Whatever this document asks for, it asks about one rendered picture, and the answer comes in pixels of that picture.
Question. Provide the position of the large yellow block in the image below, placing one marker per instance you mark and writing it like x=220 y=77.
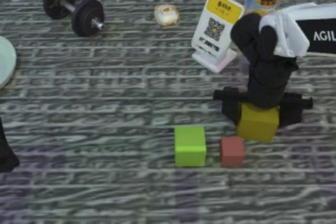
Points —
x=258 y=123

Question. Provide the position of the small red block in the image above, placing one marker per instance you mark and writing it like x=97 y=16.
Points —
x=232 y=151

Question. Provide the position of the green cube block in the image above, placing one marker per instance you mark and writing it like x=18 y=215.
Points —
x=190 y=145

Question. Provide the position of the QR code sign stand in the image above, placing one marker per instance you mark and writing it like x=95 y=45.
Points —
x=215 y=32

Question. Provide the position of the white and orange toy bun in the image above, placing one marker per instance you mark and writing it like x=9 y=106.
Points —
x=166 y=15

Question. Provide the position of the black dumbbell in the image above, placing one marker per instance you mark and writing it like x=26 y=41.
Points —
x=73 y=9

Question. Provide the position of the pale green plate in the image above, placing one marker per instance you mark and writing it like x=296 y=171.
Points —
x=5 y=62

